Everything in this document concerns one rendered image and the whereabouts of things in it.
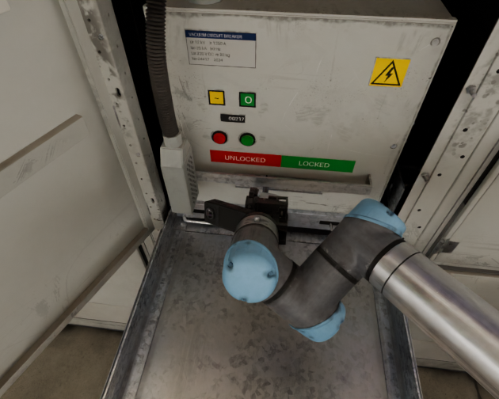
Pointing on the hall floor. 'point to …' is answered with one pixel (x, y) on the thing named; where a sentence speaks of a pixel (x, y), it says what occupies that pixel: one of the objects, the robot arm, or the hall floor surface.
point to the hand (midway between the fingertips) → (254, 197)
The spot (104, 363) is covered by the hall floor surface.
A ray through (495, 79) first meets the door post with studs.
